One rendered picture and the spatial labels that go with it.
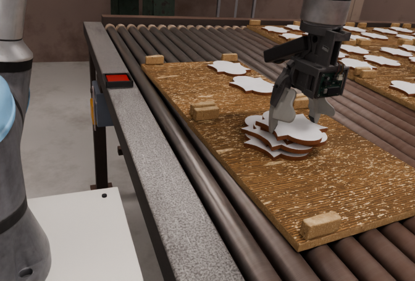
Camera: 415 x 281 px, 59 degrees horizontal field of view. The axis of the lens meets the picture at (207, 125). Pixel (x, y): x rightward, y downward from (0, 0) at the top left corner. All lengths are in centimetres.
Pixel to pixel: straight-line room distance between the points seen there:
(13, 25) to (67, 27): 385
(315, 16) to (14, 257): 53
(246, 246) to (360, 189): 25
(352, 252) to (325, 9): 37
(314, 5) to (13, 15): 43
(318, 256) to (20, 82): 46
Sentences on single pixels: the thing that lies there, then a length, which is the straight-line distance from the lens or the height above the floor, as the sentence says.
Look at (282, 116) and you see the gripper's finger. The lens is 68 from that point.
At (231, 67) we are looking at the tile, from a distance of 120.
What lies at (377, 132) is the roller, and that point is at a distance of 100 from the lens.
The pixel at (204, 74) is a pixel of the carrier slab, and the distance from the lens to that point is 114.
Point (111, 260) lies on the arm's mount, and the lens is 50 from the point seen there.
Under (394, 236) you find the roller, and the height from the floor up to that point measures 91.
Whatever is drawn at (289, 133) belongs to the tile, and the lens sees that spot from 70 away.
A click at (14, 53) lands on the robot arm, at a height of 115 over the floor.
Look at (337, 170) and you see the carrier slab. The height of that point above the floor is 94.
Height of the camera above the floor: 129
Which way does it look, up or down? 26 degrees down
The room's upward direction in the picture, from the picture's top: 6 degrees clockwise
